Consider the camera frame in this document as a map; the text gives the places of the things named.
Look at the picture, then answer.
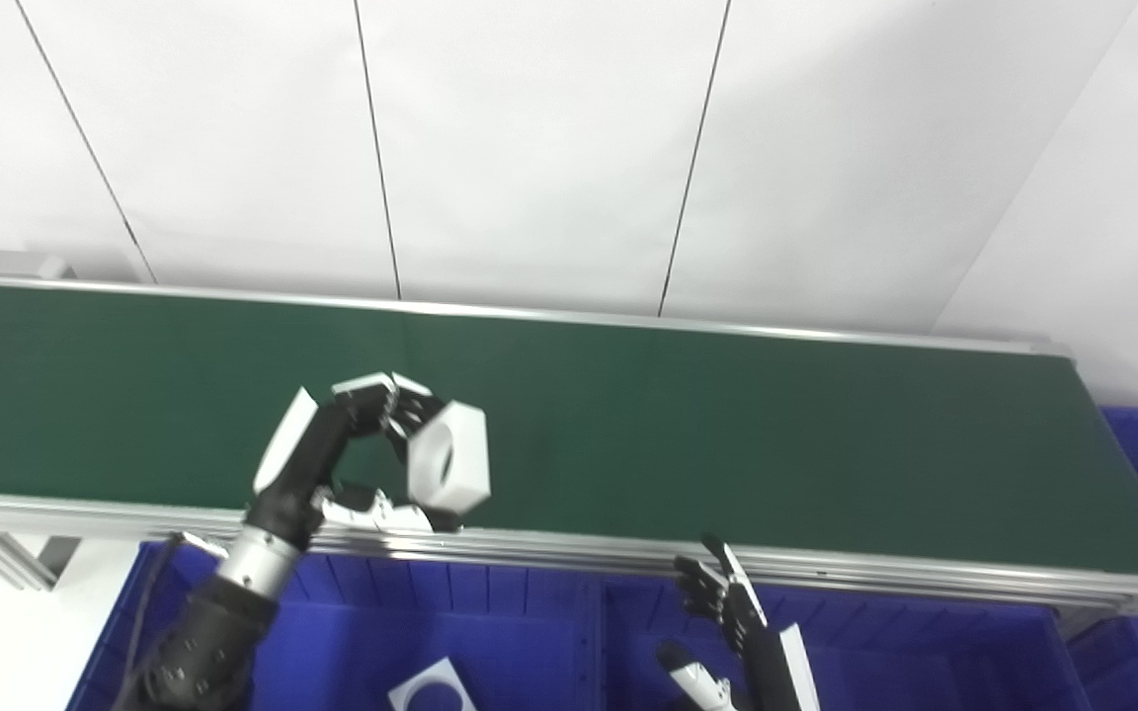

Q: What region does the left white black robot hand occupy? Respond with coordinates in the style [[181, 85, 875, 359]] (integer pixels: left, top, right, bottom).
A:
[[245, 372, 463, 552]]

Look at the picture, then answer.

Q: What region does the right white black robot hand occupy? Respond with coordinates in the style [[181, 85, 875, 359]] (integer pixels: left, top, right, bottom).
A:
[[656, 535, 820, 711]]

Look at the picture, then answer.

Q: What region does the white hexagonal nut part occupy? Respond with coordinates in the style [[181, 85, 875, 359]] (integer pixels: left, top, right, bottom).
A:
[[407, 401, 491, 514]]

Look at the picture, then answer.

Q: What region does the green conveyor belt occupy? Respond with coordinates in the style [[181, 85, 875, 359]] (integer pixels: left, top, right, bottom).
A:
[[0, 275, 1138, 619], [0, 283, 1138, 581]]

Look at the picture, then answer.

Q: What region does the white square part with hole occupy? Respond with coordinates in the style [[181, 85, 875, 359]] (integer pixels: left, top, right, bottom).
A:
[[388, 657, 478, 711]]

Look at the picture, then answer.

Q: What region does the aluminium conveyor leg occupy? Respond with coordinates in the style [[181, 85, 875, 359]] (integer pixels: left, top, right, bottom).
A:
[[0, 528, 82, 593]]

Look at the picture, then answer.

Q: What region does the grey conveyor end box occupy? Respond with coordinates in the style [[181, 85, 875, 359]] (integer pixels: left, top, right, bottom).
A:
[[0, 249, 76, 283]]

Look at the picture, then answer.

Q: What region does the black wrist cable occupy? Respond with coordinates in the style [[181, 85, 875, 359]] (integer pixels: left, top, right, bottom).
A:
[[118, 533, 185, 711]]

